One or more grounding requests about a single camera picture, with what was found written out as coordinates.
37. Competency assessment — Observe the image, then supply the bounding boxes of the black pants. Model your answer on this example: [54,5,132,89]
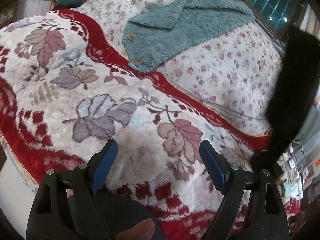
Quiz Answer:
[250,26,320,178]

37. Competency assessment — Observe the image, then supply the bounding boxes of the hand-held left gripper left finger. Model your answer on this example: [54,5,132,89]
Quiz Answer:
[26,139,118,240]

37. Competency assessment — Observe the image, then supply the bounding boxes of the teal fluffy garment with buttons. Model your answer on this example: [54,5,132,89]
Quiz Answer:
[122,0,255,74]

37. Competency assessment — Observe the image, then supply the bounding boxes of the green grid window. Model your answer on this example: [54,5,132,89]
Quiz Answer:
[215,0,308,30]

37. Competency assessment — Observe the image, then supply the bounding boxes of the thin dark cord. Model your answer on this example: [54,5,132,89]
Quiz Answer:
[214,104,267,120]

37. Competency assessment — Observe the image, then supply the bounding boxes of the white bed base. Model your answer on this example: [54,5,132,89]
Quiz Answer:
[0,152,34,205]

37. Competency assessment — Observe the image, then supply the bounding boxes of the red and white floral blanket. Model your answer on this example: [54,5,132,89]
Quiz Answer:
[0,9,278,240]

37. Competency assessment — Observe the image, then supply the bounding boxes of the floral print bed sheet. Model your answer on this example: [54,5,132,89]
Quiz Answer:
[75,0,284,135]

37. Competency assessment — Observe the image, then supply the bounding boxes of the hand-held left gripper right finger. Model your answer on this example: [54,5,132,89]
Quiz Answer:
[199,140,290,240]

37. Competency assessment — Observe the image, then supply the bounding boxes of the person's left hand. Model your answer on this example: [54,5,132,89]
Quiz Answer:
[116,219,157,240]

